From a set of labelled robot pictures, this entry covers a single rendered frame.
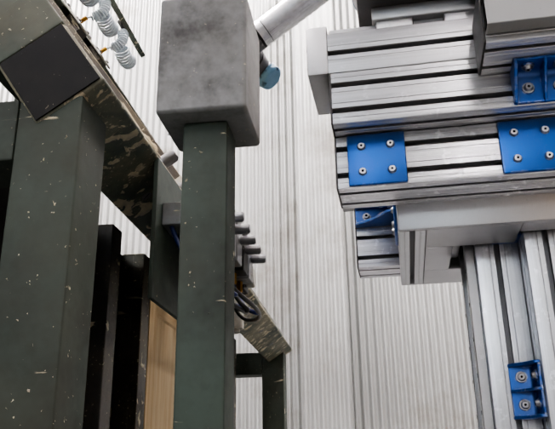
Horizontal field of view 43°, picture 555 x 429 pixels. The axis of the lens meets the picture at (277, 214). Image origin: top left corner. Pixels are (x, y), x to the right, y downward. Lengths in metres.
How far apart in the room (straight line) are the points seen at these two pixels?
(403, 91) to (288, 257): 3.74
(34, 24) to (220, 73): 0.29
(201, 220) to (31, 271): 0.22
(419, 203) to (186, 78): 0.45
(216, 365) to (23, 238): 0.29
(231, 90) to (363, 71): 0.28
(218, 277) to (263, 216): 4.07
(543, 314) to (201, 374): 0.59
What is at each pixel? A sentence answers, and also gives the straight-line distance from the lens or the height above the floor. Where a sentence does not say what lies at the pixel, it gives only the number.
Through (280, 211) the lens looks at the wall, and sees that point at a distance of 4.90.
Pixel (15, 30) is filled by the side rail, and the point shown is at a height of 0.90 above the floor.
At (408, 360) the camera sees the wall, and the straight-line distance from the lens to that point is 4.57.
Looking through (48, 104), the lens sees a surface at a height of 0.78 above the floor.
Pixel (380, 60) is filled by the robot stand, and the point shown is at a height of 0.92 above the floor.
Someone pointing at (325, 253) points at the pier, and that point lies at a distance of 4.61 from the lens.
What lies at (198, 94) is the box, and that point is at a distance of 0.92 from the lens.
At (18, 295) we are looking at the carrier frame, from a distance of 0.91.
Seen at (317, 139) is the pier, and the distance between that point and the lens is 4.92.
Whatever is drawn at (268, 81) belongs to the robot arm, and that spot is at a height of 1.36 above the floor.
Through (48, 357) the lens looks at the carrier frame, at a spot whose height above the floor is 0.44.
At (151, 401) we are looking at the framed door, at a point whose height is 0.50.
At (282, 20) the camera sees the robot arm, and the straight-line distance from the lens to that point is 1.94.
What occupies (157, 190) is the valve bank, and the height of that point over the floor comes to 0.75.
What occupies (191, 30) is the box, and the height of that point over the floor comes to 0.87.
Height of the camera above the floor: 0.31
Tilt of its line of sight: 20 degrees up
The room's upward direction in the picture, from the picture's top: 1 degrees counter-clockwise
